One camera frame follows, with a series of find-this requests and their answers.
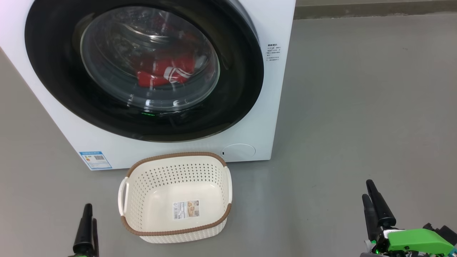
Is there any cream laundry basket brown rim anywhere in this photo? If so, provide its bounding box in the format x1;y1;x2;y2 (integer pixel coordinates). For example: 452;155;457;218
118;152;233;244

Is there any printed product label sticker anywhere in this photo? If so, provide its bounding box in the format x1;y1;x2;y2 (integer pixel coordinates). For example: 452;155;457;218
173;200;200;220

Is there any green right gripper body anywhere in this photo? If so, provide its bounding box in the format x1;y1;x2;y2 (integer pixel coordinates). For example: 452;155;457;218
361;228;455;257

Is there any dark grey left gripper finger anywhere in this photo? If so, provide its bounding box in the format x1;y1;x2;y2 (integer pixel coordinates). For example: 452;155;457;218
92;218;100;257
73;203;94;255

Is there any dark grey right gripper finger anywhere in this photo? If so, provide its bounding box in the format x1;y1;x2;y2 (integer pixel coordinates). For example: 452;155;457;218
362;194;382;243
366;180;397;229

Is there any blue energy label sticker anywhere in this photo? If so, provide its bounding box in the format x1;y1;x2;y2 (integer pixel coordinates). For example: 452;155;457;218
79;151;112;170

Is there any red clothing with white stripes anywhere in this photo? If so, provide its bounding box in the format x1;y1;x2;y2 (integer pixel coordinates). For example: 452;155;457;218
136;54;196;88

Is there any dark round washer door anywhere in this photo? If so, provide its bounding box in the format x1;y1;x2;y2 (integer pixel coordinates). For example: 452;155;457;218
24;0;265;142

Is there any white front-load washing machine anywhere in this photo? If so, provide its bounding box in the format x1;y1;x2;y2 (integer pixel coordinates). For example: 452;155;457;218
0;0;296;171

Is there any round white filter cover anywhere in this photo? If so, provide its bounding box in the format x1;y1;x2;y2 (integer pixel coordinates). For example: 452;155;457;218
221;143;256;160

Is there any stainless steel washing machine drum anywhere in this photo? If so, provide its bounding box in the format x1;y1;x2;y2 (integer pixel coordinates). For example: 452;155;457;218
85;6;216;105

